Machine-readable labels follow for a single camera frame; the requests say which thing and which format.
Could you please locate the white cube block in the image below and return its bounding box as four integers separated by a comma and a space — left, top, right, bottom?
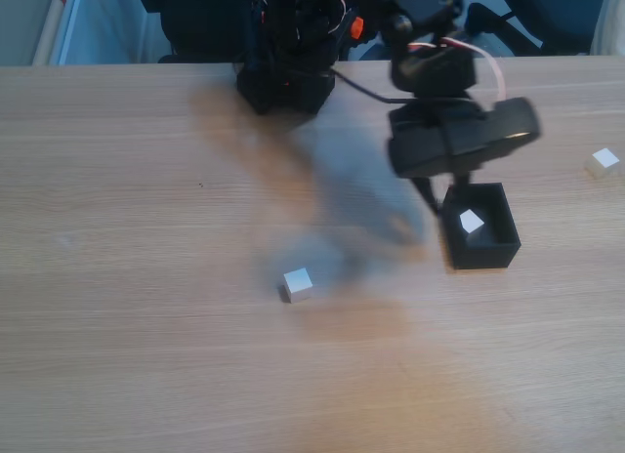
282, 267, 313, 305
584, 147, 623, 180
459, 209, 486, 235

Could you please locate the black open box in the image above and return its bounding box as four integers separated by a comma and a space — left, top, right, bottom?
440, 182, 522, 271

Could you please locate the blue office chair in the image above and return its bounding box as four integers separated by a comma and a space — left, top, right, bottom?
462, 0, 614, 57

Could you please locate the white panel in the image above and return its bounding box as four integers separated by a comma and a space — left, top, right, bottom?
31, 0, 147, 66

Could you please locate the black oval camera box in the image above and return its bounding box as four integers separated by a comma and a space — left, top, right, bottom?
387, 97, 542, 180

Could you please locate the white and red cable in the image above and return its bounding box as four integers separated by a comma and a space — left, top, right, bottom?
407, 36, 508, 103

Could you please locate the black cable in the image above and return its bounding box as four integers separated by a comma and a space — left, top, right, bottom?
330, 67, 417, 105

